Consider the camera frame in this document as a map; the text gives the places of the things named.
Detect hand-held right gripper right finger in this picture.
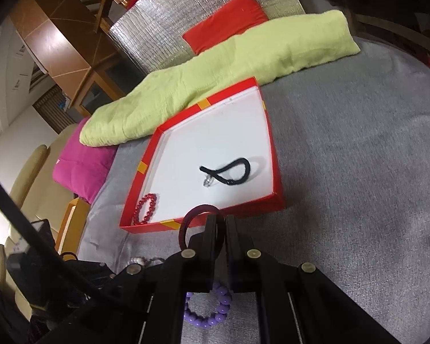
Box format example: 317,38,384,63
225,215,402,344

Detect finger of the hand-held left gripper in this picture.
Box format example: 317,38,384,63
73,260,117,292

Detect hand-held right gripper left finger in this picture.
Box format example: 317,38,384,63
68,214,218,344

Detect dark maroon bangle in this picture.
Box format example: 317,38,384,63
179,204,225,251

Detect black hair tie with charm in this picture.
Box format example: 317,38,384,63
199,157,252,189

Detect light purple bead bracelet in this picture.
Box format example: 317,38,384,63
184,281,233,327

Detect red bead bracelet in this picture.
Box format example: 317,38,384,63
132,193,159,226

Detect red gift box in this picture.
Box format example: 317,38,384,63
119,77,286,235

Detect wooden side table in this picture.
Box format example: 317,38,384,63
55,197,91,256

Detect beige sofa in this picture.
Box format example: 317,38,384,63
0,124,90,316

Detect pink cushion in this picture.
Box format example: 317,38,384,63
52,128,117,205

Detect grey bed cover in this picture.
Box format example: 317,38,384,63
77,39,430,344

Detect dark slatted panel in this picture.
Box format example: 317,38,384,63
34,89,77,134

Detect light green blanket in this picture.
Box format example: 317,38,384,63
79,9,361,147

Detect silver foil mat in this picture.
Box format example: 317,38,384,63
109,0,304,79

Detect red cushion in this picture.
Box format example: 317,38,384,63
182,0,269,54

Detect wooden cabinet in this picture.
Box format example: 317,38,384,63
9,0,128,117

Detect dark wooden furniture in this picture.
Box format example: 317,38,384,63
301,0,430,90

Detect black cable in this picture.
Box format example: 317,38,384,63
0,165,137,309

